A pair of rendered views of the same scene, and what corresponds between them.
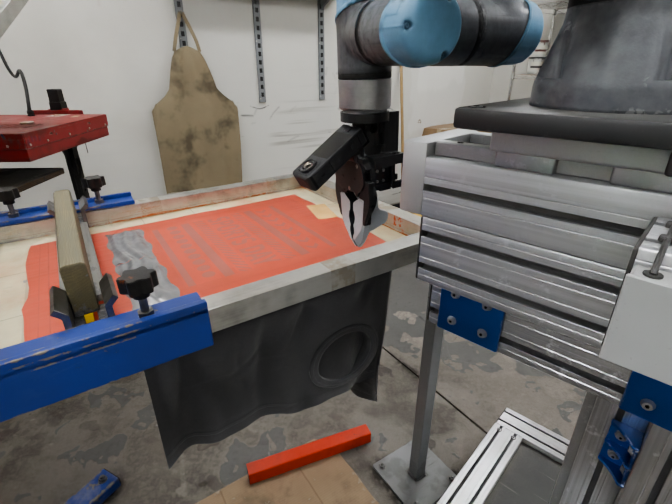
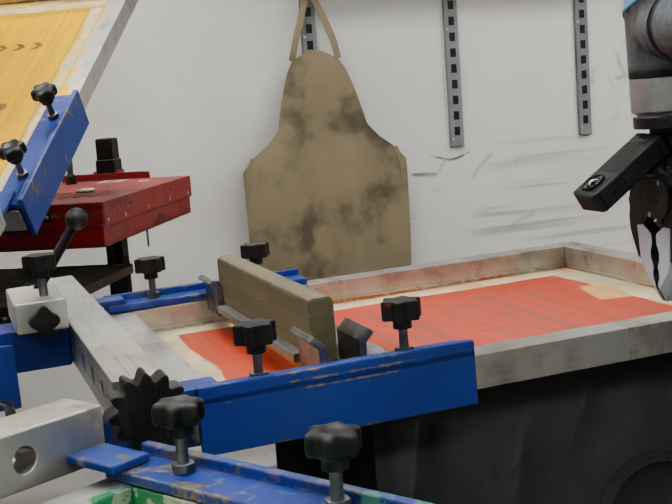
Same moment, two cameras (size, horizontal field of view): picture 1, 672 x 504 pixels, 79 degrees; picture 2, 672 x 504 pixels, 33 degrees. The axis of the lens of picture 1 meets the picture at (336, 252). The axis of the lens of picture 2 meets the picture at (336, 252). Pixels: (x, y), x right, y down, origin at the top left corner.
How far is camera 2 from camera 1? 73 cm
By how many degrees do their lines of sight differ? 21
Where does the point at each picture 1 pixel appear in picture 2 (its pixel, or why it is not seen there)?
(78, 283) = (323, 322)
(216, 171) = not seen: hidden behind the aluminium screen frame
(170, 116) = (276, 181)
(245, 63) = (423, 72)
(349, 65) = (642, 62)
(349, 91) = (643, 91)
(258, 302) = (531, 357)
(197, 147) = (323, 241)
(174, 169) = not seen: hidden behind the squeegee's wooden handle
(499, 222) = not seen: outside the picture
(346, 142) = (642, 152)
